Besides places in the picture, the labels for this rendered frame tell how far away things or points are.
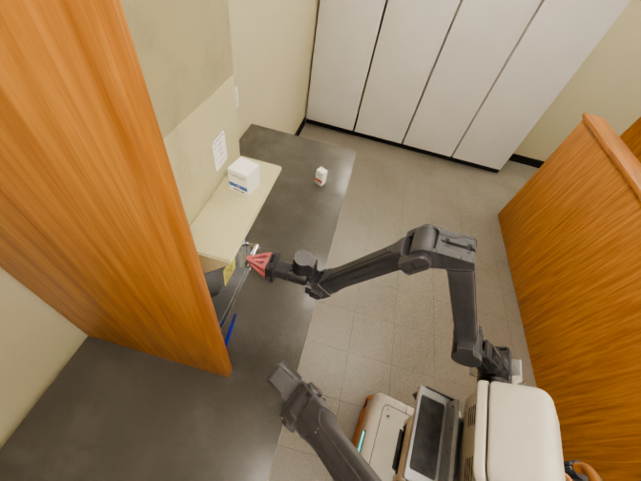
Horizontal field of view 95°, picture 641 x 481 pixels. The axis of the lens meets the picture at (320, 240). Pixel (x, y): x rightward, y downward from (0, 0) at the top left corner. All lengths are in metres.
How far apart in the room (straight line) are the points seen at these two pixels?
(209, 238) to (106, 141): 0.32
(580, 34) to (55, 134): 3.72
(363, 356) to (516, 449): 1.48
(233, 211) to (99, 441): 0.76
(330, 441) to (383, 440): 1.26
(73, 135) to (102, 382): 0.91
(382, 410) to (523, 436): 1.11
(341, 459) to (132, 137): 0.50
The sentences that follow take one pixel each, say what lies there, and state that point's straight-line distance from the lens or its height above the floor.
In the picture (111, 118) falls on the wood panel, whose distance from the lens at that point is 0.35.
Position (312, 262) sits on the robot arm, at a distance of 0.86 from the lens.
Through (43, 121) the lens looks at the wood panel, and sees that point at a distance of 0.41.
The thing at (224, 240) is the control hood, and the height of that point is 1.51.
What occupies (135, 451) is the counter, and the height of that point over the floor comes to 0.94.
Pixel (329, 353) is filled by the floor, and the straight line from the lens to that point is 2.13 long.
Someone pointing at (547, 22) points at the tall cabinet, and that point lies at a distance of 3.67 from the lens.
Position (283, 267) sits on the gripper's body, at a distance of 0.92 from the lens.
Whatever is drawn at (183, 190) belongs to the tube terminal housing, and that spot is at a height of 1.60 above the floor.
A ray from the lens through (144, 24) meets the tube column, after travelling 0.49.
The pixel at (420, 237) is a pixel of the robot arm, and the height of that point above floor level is 1.55.
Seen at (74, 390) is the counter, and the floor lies 0.94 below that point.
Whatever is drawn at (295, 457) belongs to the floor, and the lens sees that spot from 2.01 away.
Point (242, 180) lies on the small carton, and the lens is 0.68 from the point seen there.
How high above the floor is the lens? 2.00
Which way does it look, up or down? 51 degrees down
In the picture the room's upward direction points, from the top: 13 degrees clockwise
